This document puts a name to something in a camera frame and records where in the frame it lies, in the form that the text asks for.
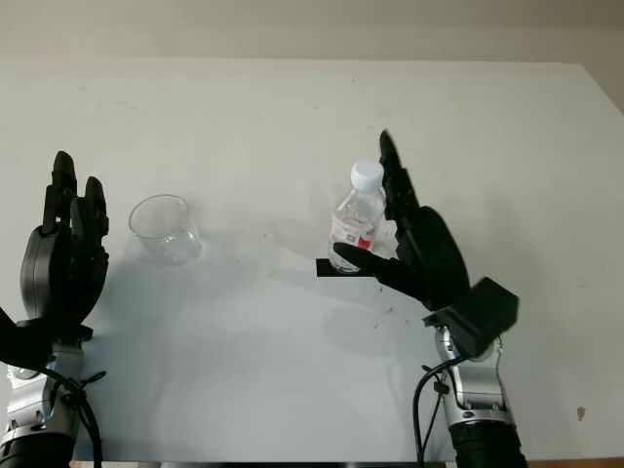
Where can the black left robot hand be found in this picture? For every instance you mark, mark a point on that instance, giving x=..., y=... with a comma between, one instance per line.
x=53, y=278

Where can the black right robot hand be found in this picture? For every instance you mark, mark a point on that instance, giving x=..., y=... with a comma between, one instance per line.
x=434, y=258

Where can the clear plastic water bottle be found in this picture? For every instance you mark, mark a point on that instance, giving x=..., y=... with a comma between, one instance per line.
x=358, y=214

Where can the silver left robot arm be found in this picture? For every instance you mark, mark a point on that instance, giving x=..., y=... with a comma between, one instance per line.
x=34, y=419

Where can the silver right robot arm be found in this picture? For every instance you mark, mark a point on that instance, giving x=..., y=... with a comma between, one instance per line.
x=482, y=404

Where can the clear glass cup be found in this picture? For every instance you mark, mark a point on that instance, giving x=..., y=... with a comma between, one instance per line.
x=168, y=234

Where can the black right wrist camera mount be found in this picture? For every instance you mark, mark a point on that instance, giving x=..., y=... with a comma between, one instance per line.
x=482, y=312

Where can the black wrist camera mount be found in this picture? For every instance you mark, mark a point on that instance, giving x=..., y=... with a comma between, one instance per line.
x=482, y=312
x=19, y=343

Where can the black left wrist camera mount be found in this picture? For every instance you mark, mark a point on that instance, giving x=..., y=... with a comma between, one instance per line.
x=19, y=343

